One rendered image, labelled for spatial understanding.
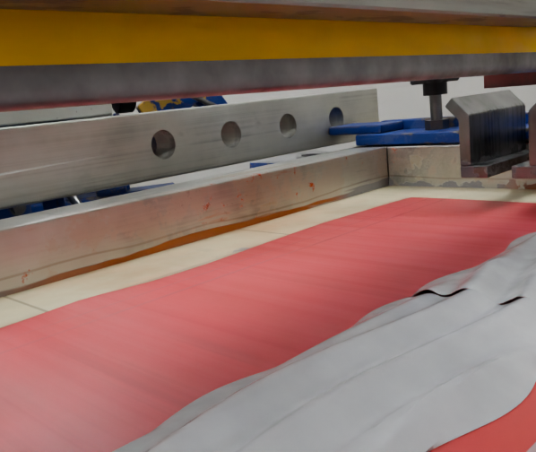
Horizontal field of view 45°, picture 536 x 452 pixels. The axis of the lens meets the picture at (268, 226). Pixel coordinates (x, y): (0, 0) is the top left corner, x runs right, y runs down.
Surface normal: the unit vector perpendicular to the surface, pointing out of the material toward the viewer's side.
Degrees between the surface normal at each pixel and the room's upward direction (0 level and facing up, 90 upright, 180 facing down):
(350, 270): 0
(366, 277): 0
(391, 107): 90
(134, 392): 0
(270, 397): 33
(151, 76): 90
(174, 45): 90
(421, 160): 90
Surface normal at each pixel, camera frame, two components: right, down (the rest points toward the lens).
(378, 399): 0.23, -0.82
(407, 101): -0.71, 0.21
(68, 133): 0.70, 0.07
